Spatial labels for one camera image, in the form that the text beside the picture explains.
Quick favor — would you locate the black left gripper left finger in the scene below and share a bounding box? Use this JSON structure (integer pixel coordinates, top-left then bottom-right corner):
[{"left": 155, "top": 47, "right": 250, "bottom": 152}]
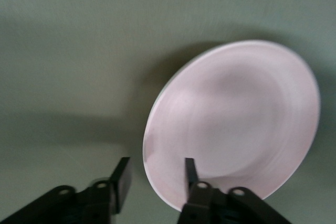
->
[{"left": 78, "top": 157, "right": 133, "bottom": 224}]

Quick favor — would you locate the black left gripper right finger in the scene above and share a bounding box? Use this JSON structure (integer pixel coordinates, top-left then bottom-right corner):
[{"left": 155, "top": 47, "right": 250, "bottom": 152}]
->
[{"left": 178, "top": 157, "right": 214, "bottom": 224}]

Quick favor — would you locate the pink plate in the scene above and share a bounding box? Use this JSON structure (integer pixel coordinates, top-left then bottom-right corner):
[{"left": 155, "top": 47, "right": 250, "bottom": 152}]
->
[{"left": 143, "top": 39, "right": 321, "bottom": 213}]

